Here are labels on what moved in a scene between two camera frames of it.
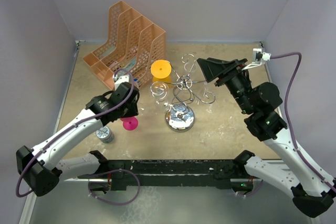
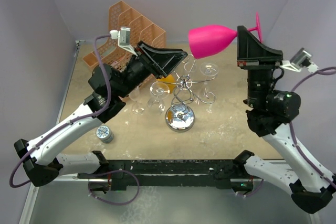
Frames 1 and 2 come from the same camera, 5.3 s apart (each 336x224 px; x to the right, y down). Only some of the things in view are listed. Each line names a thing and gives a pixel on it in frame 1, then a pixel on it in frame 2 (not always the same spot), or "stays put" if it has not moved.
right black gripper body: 234,80 to 259,65
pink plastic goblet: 129,123 to 205,40
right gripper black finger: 211,67 to 249,48
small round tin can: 105,134 stays put
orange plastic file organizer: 136,44 stays put
